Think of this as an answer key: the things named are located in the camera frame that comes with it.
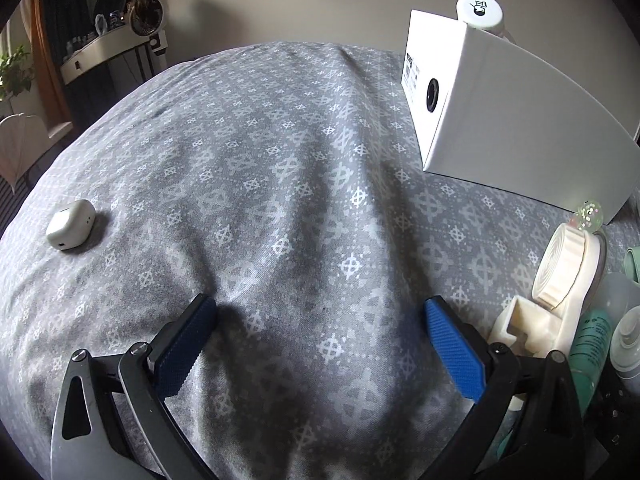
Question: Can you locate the white lampshade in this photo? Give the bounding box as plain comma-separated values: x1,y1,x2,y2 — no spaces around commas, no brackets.
0,112,49,184

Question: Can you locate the white tape dispenser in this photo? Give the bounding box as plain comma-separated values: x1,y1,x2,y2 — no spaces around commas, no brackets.
488,220,609,359

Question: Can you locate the white earbuds case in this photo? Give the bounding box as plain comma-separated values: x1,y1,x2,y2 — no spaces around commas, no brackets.
46,199,97,250

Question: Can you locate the green potted plant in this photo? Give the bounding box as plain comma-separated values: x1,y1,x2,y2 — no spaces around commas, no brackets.
0,44,37,102

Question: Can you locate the white cap bottle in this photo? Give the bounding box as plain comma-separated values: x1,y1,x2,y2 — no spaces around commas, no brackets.
455,0,514,44

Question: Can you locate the round dark mirror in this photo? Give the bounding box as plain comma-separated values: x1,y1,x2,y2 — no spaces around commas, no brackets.
92,0,132,29

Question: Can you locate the translucent white bottle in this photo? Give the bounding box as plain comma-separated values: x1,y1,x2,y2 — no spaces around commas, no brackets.
590,271,640,323

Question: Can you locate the round desk fan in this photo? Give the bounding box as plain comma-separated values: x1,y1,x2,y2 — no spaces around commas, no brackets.
126,0,164,39

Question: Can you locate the clear glitter ball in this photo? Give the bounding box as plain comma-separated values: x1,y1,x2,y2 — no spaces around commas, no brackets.
573,200,605,234

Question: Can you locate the white cardboard box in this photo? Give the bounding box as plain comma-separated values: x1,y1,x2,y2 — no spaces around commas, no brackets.
401,8,637,226

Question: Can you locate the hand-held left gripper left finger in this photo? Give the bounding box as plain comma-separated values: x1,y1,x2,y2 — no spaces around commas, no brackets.
50,294,218,480

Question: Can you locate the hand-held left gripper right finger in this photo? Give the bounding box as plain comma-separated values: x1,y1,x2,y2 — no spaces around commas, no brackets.
423,295,587,480

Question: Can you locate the mint green tube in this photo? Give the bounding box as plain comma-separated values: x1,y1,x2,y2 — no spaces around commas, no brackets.
566,308,617,417

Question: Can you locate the cream curved shelf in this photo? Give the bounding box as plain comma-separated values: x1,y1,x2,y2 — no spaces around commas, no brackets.
60,25,169,86

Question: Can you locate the white tape roll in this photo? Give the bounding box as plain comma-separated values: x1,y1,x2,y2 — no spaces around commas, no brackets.
531,222,587,312

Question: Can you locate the orange curtain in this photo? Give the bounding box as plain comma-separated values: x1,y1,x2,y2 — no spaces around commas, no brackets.
31,0,74,132

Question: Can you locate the grey patterned blanket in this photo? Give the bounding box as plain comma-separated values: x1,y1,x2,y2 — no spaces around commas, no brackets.
0,41,640,480

